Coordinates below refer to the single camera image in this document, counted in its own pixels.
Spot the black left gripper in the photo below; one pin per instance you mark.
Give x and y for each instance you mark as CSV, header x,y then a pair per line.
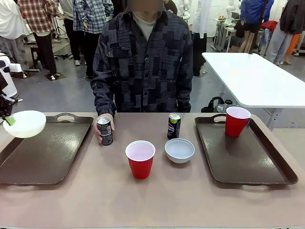
x,y
4,105

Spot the white plastic bowl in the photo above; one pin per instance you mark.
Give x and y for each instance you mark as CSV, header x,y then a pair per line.
x,y
26,125
179,152

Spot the black drink can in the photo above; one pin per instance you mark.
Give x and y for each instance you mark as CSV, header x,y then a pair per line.
x,y
106,133

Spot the person's right forearm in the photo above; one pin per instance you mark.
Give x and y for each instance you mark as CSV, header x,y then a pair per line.
x,y
104,95

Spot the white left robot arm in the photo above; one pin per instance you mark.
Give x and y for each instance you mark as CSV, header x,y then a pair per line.
x,y
3,65

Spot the person's left forearm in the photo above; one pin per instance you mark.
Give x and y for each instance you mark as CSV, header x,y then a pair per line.
x,y
184,95

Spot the person's right hand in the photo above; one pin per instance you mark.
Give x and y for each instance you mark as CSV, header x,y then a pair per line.
x,y
97,134

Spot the brown plastic serving tray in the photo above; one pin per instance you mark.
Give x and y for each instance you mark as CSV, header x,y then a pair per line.
x,y
45,152
247,157

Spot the dark stool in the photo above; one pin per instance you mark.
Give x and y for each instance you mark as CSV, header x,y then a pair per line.
x,y
35,53

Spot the bystander in white shirt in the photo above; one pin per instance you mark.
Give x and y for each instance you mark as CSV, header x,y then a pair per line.
x,y
10,21

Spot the bystander in red plaid shirt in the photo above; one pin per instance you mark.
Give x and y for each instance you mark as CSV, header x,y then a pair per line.
x,y
39,21

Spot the bystander in black trousers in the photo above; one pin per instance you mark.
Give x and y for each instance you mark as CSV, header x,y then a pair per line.
x,y
71,31

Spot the bystander in blue plaid shirt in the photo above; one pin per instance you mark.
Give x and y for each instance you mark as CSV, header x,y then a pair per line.
x,y
93,16

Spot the red plastic cup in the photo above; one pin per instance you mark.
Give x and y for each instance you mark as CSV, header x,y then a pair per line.
x,y
236,126
140,164

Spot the person in patchwork shirt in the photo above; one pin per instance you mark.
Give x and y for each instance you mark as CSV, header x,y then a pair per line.
x,y
145,59

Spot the blue Pepsi can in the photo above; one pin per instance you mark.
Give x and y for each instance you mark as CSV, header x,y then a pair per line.
x,y
174,130

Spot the black bag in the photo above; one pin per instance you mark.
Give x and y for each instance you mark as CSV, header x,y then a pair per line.
x,y
214,106

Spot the bystander in white coat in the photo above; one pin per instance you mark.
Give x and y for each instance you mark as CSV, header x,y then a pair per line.
x,y
199,35

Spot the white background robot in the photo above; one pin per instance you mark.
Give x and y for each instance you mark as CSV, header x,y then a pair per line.
x,y
232,9
185,9

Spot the grey background desk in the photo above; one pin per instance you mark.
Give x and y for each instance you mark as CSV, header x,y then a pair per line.
x,y
225,28

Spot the white folding table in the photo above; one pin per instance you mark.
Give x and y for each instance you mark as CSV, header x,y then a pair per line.
x,y
257,78

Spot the bystander in blue jacket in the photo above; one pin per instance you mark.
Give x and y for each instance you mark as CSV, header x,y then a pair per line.
x,y
255,12

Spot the red cloth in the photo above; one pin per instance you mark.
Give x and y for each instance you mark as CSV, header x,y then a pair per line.
x,y
269,25

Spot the bystander in dark jacket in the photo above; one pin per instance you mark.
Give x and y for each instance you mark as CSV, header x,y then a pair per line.
x,y
286,23

